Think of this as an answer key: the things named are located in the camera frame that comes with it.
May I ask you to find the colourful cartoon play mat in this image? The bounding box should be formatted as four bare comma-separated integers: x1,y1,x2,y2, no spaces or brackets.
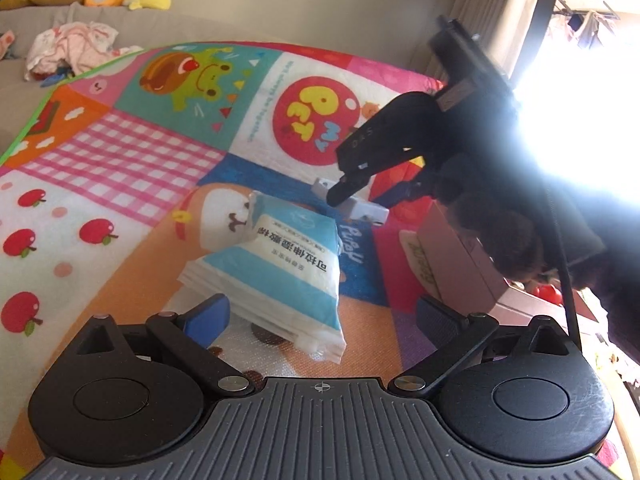
1,44,463,479

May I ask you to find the pink white crumpled cloth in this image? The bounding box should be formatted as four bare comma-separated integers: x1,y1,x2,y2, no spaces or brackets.
25,22,142,80

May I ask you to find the red round-head toy figure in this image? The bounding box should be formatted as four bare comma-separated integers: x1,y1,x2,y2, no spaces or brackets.
532,284,563,306

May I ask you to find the white battery charger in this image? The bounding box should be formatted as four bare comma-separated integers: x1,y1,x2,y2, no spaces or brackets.
311,178,390,226

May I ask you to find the grey sofa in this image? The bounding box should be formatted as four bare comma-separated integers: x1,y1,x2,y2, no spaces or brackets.
1,3,274,151

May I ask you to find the pink cardboard box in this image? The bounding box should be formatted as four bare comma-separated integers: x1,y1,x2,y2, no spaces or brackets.
418,203,566,326

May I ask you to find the blue white tissue pack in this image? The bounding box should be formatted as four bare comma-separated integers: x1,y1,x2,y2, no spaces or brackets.
179,191,346,364

